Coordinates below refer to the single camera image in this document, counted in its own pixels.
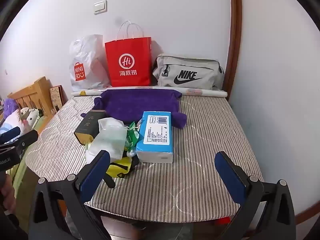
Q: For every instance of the green bed sheet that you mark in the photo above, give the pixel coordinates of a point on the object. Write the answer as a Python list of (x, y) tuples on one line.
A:
[(17, 172)]

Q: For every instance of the green wet wipe sachet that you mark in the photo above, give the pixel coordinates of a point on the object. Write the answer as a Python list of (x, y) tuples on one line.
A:
[(132, 137)]

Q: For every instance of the grey Nike pouch bag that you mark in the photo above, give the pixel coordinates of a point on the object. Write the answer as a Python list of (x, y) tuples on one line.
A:
[(183, 72)]

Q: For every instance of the clear plastic zip bag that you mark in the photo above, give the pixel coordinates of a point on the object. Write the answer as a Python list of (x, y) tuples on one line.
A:
[(111, 138)]

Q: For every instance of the rolled printed paper tube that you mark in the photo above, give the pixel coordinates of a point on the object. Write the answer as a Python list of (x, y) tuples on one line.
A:
[(183, 91)]

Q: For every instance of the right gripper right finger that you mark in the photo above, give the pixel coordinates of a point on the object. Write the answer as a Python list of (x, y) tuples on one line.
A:
[(233, 177)]

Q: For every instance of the blue tissue pack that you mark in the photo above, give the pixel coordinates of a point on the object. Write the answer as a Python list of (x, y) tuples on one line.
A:
[(155, 143)]

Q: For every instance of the purple plush toy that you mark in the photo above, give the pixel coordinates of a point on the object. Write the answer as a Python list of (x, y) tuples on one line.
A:
[(10, 105)]

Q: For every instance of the purple towel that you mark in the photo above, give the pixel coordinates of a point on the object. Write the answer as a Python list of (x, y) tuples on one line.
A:
[(128, 105)]

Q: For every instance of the striped quilted table cover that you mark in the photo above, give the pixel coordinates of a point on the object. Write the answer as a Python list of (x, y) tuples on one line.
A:
[(188, 190)]

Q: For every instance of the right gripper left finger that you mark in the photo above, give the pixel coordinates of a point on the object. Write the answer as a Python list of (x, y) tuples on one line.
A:
[(90, 176)]

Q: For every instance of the yellow black pouch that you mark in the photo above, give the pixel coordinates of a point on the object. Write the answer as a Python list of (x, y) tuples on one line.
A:
[(120, 169)]

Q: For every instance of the wooden headboard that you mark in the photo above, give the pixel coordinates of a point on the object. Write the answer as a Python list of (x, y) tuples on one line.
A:
[(35, 96)]

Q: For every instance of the white wall switch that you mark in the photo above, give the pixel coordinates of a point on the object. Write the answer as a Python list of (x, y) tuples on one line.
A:
[(100, 7)]

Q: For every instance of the dark green tea box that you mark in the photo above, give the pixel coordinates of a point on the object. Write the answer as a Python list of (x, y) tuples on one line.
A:
[(88, 128)]

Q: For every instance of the red paper shopping bag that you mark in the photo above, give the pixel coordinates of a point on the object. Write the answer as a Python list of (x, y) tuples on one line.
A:
[(129, 61)]

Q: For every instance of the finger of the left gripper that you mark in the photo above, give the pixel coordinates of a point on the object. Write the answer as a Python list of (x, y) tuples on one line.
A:
[(9, 135), (24, 141)]

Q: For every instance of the person's left hand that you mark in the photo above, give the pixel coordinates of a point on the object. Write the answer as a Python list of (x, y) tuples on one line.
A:
[(8, 193)]

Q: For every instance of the white Miniso plastic bag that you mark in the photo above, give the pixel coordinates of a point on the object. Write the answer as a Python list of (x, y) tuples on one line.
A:
[(87, 70)]

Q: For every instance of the white spotted plush toy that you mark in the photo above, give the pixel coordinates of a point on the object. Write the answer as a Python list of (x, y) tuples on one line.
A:
[(31, 116)]

